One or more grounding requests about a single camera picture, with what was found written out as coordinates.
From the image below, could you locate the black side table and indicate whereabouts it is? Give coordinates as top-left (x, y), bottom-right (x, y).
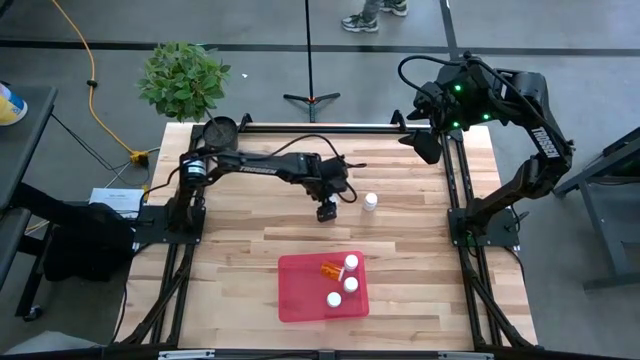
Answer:
top-left (0, 84), bottom-right (59, 211)

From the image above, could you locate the orange pill bottle white cap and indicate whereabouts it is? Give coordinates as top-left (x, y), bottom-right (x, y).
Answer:
top-left (319, 260), bottom-right (346, 283)

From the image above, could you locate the black metal table frame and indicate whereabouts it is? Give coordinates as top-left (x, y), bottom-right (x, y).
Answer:
top-left (112, 110), bottom-right (540, 360)

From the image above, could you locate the white paper sheet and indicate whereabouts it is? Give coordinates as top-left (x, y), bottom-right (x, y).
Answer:
top-left (88, 187), bottom-right (146, 220)

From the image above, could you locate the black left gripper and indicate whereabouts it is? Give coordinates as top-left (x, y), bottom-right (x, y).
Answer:
top-left (301, 155), bottom-right (351, 224)

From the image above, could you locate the black bag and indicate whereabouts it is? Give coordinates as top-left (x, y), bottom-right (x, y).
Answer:
top-left (42, 202), bottom-right (137, 284)

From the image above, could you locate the red plastic basket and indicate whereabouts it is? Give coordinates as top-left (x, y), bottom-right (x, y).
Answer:
top-left (277, 250), bottom-right (371, 324)

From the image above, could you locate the dark grey metal stand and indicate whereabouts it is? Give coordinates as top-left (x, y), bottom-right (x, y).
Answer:
top-left (551, 127), bottom-right (640, 291)

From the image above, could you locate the black plant pot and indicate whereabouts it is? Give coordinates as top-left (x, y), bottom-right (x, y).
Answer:
top-left (201, 115), bottom-right (240, 156)

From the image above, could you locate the thin black floor cable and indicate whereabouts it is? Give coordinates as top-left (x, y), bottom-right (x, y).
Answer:
top-left (49, 113), bottom-right (122, 175)

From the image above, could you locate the green leafy plant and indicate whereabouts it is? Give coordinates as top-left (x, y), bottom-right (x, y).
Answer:
top-left (138, 41), bottom-right (232, 124)

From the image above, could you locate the black bench seat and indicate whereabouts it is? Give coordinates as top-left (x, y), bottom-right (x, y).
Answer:
top-left (0, 207), bottom-right (32, 291)

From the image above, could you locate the yellow extension cable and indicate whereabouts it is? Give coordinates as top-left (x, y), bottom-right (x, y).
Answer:
top-left (49, 0), bottom-right (150, 166)

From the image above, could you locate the black tripod stand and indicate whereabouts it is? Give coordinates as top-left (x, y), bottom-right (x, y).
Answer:
top-left (282, 0), bottom-right (342, 124)

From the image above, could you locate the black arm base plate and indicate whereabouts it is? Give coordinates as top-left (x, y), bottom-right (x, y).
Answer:
top-left (447, 207), bottom-right (521, 249)
top-left (132, 204), bottom-right (206, 246)

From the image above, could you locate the person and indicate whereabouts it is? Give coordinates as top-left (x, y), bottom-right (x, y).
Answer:
top-left (341, 0), bottom-right (409, 35)

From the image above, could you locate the silver frame bracket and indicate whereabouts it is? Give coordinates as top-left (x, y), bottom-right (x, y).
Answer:
top-left (157, 349), bottom-right (216, 360)
top-left (438, 351), bottom-right (495, 360)

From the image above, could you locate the yellow and blue container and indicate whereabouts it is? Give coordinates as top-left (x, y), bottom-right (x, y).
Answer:
top-left (0, 82), bottom-right (29, 127)

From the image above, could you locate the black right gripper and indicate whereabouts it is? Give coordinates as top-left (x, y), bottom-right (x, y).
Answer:
top-left (398, 53), bottom-right (507, 166)

